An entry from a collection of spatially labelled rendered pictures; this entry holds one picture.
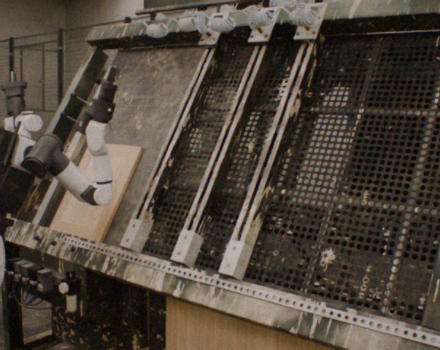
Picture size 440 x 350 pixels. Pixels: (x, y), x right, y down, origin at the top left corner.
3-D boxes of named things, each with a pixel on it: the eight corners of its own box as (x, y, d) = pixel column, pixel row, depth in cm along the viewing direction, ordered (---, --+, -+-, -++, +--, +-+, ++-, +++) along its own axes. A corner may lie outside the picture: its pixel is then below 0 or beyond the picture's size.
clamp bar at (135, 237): (126, 250, 219) (88, 229, 201) (222, 28, 256) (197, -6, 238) (144, 255, 213) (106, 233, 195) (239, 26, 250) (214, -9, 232)
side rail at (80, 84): (19, 223, 277) (3, 215, 269) (102, 57, 311) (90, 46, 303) (25, 224, 273) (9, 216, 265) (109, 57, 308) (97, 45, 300)
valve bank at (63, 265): (-4, 297, 242) (-6, 249, 239) (22, 290, 254) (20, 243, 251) (60, 328, 213) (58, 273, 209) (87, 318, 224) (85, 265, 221)
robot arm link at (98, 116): (109, 114, 201) (103, 142, 203) (117, 112, 211) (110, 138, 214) (82, 106, 201) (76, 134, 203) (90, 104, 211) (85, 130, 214)
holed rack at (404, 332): (63, 242, 234) (62, 241, 234) (66, 236, 235) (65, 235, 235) (446, 349, 136) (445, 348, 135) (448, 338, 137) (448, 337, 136)
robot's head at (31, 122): (24, 133, 206) (31, 112, 208) (11, 131, 213) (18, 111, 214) (37, 138, 212) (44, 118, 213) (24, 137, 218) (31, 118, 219)
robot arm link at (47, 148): (60, 177, 193) (35, 152, 187) (46, 184, 198) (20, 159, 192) (74, 157, 201) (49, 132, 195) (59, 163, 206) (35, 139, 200)
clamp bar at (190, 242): (176, 264, 202) (139, 242, 184) (271, 23, 239) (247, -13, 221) (196, 270, 196) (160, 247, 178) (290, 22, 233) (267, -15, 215)
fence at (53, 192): (37, 226, 258) (31, 223, 255) (114, 70, 287) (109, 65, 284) (43, 228, 255) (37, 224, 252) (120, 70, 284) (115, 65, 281)
